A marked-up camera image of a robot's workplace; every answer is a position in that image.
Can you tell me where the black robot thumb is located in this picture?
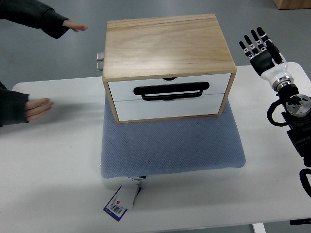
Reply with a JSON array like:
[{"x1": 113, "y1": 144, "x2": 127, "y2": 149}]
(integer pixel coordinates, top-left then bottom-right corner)
[{"x1": 265, "y1": 40, "x2": 283, "y2": 65}]

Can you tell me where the lower metal clamp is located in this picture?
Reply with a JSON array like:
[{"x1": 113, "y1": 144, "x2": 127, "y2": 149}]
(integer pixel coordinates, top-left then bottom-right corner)
[{"x1": 96, "y1": 62, "x2": 104, "y2": 71}]

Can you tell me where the blue mesh cushion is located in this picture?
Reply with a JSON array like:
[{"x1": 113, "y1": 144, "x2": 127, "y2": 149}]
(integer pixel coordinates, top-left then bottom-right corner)
[{"x1": 101, "y1": 104, "x2": 246, "y2": 179}]

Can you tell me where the black table control panel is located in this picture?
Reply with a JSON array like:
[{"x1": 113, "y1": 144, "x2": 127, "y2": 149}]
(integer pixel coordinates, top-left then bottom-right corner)
[{"x1": 290, "y1": 218, "x2": 311, "y2": 226}]

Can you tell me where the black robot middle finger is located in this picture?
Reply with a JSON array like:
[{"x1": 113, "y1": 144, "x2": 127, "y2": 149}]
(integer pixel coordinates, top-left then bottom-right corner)
[{"x1": 251, "y1": 30, "x2": 263, "y2": 55}]

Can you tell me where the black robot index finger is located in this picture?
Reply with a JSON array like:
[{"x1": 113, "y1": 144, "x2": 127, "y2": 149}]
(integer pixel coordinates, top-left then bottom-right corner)
[{"x1": 257, "y1": 27, "x2": 271, "y2": 51}]

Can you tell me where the person lower hand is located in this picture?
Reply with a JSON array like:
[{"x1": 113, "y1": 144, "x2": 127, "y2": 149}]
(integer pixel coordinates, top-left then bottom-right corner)
[{"x1": 24, "y1": 98, "x2": 54, "y2": 122}]

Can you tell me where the white blue product tag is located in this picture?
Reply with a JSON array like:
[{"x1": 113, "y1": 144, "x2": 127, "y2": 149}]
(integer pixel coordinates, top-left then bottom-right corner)
[{"x1": 103, "y1": 176, "x2": 146, "y2": 221}]

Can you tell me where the wooden drawer cabinet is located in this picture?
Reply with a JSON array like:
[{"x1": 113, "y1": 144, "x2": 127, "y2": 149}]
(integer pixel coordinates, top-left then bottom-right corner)
[{"x1": 103, "y1": 14, "x2": 237, "y2": 123}]

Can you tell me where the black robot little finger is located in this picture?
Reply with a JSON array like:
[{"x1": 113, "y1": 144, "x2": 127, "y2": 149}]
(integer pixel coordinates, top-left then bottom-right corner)
[{"x1": 239, "y1": 41, "x2": 253, "y2": 60}]

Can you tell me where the white table leg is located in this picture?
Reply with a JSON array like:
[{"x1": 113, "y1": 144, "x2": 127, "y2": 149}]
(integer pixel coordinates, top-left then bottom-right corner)
[{"x1": 252, "y1": 223, "x2": 266, "y2": 233}]

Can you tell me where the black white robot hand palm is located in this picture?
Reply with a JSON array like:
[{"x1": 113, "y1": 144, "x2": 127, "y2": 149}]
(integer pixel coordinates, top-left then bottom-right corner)
[{"x1": 250, "y1": 50, "x2": 289, "y2": 85}]

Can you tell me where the metal clamp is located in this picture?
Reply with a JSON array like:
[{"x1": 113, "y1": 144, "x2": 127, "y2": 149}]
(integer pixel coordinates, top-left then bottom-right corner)
[
  {"x1": 96, "y1": 62, "x2": 104, "y2": 71},
  {"x1": 96, "y1": 52, "x2": 104, "y2": 61}
]

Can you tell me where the upper metal clamp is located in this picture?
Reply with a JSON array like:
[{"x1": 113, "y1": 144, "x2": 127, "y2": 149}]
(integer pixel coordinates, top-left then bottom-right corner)
[{"x1": 96, "y1": 52, "x2": 104, "y2": 61}]

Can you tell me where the dark sleeve upper forearm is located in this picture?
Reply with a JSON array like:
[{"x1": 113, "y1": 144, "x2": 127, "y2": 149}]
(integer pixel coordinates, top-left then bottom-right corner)
[{"x1": 0, "y1": 0, "x2": 69, "y2": 39}]

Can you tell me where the white drawer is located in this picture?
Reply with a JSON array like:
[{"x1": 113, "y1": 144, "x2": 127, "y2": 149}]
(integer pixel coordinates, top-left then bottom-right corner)
[{"x1": 108, "y1": 73, "x2": 230, "y2": 101}]

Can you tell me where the black drawer handle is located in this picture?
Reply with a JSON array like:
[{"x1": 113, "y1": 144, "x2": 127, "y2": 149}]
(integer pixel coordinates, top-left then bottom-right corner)
[{"x1": 133, "y1": 82, "x2": 210, "y2": 101}]

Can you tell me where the dark sleeve lower forearm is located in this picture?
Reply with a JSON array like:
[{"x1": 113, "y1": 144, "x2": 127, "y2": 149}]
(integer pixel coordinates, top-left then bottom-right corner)
[{"x1": 0, "y1": 83, "x2": 29, "y2": 127}]

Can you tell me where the person upper hand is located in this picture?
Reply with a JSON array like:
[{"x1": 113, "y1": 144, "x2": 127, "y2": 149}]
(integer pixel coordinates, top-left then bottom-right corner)
[{"x1": 62, "y1": 19, "x2": 88, "y2": 33}]

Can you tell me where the wooden box corner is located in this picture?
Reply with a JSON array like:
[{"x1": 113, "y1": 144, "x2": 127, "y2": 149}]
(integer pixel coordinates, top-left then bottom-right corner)
[{"x1": 273, "y1": 0, "x2": 311, "y2": 10}]

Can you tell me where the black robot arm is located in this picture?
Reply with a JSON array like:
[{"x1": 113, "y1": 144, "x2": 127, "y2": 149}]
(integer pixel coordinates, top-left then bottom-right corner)
[{"x1": 239, "y1": 27, "x2": 311, "y2": 195}]

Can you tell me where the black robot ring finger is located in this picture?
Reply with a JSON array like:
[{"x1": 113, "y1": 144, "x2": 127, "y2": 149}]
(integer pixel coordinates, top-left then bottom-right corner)
[{"x1": 244, "y1": 35, "x2": 258, "y2": 57}]

